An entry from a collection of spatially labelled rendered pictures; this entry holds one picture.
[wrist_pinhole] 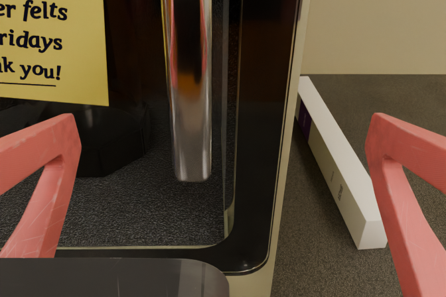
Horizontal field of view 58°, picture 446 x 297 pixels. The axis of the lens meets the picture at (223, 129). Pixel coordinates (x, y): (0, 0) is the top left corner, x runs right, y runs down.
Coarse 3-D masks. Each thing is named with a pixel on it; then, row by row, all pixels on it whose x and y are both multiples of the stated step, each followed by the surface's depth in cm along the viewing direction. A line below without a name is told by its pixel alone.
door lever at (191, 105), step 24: (168, 0) 12; (192, 0) 12; (168, 24) 12; (192, 24) 12; (168, 48) 13; (192, 48) 13; (168, 72) 13; (192, 72) 13; (168, 96) 14; (192, 96) 14; (192, 120) 14; (192, 144) 15; (192, 168) 16
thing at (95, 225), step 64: (128, 0) 17; (256, 0) 17; (128, 64) 19; (256, 64) 19; (0, 128) 20; (128, 128) 20; (256, 128) 21; (128, 192) 23; (192, 192) 23; (256, 192) 23; (64, 256) 26; (128, 256) 26; (192, 256) 26; (256, 256) 26
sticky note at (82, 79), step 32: (0, 0) 17; (32, 0) 17; (64, 0) 17; (96, 0) 17; (0, 32) 18; (32, 32) 18; (64, 32) 18; (96, 32) 18; (0, 64) 18; (32, 64) 18; (64, 64) 18; (96, 64) 18; (0, 96) 19; (32, 96) 19; (64, 96) 19; (96, 96) 19
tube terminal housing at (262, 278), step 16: (304, 0) 18; (304, 16) 19; (304, 32) 19; (288, 112) 22; (288, 128) 22; (288, 144) 23; (272, 240) 27; (272, 256) 28; (256, 272) 29; (272, 272) 29; (240, 288) 30; (256, 288) 30
